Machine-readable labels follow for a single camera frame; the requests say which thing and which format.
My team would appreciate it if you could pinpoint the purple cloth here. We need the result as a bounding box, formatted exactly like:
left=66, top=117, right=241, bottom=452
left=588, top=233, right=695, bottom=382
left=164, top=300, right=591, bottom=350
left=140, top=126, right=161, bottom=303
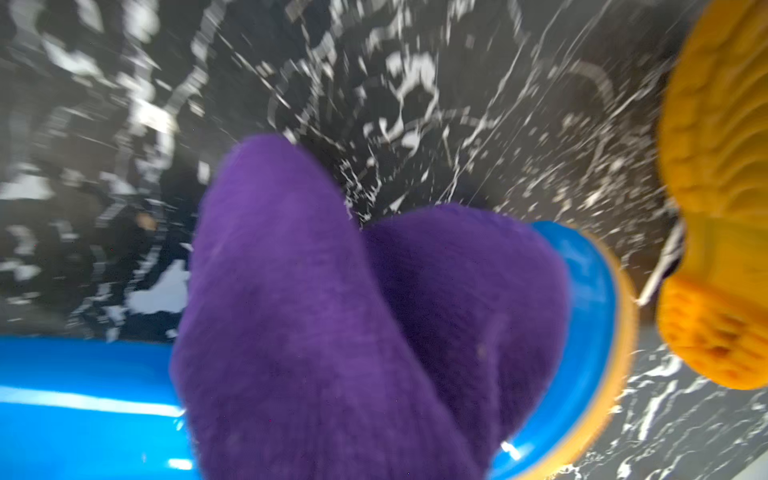
left=171, top=135, right=570, bottom=479

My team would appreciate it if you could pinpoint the blue rubber boot back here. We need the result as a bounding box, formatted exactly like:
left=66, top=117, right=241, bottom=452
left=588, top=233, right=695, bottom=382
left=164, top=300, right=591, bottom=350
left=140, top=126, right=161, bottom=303
left=656, top=1, right=767, bottom=390

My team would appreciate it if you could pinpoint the blue rubber boot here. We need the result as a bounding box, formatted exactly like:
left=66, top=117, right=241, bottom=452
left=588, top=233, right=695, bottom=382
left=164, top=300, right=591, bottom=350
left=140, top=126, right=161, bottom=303
left=656, top=1, right=767, bottom=390
left=1, top=221, right=638, bottom=479

